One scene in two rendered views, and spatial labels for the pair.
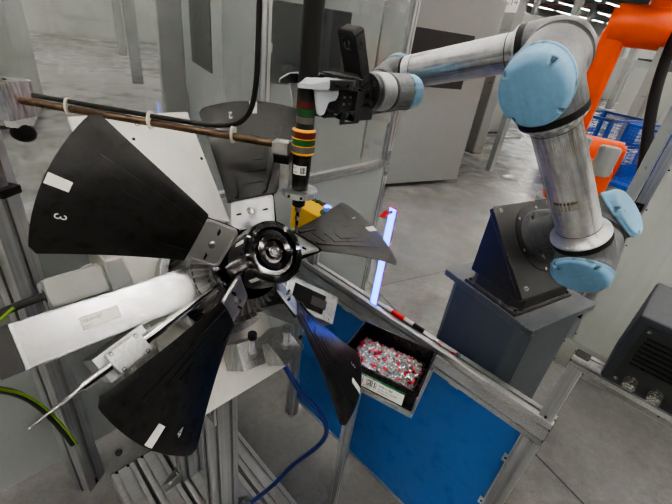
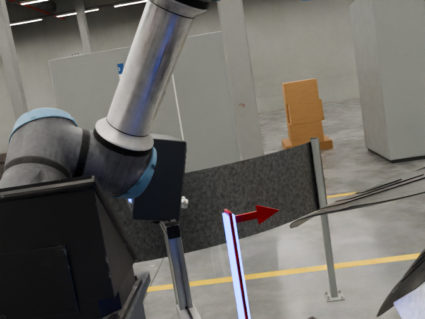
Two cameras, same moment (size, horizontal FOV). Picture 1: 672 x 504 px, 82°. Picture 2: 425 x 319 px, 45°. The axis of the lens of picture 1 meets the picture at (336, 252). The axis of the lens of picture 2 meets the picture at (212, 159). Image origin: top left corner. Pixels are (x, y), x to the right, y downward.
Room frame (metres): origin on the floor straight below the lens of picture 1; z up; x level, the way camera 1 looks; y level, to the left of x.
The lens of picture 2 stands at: (1.44, 0.21, 1.34)
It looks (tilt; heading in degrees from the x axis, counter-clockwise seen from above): 8 degrees down; 217
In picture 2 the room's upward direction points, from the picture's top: 9 degrees counter-clockwise
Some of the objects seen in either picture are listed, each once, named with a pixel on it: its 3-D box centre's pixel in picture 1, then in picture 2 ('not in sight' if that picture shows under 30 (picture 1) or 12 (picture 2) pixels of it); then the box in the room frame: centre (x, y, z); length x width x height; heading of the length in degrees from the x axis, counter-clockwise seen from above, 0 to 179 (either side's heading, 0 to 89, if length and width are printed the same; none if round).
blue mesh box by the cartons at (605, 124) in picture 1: (595, 144); not in sight; (6.69, -4.00, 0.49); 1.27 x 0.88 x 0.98; 122
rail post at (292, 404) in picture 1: (297, 352); not in sight; (1.20, 0.10, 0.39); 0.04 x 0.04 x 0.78; 49
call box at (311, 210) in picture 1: (317, 221); not in sight; (1.17, 0.08, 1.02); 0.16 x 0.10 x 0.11; 49
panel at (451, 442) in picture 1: (377, 409); not in sight; (0.92, -0.22, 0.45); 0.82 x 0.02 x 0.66; 49
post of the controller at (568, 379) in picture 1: (563, 386); (178, 265); (0.64, -0.55, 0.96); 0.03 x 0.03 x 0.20; 49
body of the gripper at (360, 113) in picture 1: (349, 96); not in sight; (0.79, 0.02, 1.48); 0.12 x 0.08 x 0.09; 139
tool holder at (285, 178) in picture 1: (296, 169); not in sight; (0.71, 0.10, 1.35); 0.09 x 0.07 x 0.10; 84
